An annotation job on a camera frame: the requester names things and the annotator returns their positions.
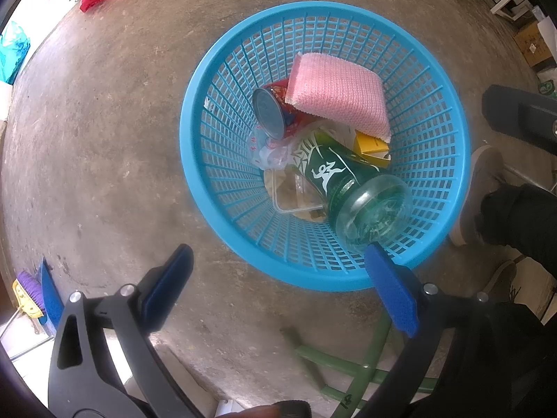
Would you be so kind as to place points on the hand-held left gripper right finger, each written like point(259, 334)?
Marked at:
point(391, 291)

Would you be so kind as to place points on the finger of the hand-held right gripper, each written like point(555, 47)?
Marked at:
point(513, 115)

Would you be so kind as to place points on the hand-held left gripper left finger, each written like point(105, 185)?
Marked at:
point(169, 287)

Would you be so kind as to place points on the yellow carton box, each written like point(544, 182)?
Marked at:
point(367, 144)

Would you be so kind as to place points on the clear red-printed plastic bag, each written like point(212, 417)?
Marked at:
point(272, 152)

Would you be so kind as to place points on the pink sponge cloth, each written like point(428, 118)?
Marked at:
point(335, 91)

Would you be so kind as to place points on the red tin can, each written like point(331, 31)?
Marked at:
point(267, 111)

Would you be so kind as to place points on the blue plastic mesh basket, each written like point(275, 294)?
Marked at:
point(226, 74)

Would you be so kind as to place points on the cardboard box with white lid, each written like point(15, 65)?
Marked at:
point(533, 43)

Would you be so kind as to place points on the person's grey shoe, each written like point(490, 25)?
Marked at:
point(500, 278)
point(478, 183)

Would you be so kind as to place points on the person's dark clothing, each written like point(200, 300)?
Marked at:
point(522, 222)

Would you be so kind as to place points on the blue dustpan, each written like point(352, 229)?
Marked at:
point(48, 296)

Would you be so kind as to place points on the purple and yellow broom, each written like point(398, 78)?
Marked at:
point(28, 289)

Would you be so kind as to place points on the teal plastic bag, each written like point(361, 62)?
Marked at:
point(15, 52)

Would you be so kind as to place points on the green metal stool frame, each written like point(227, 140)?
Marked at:
point(361, 379)

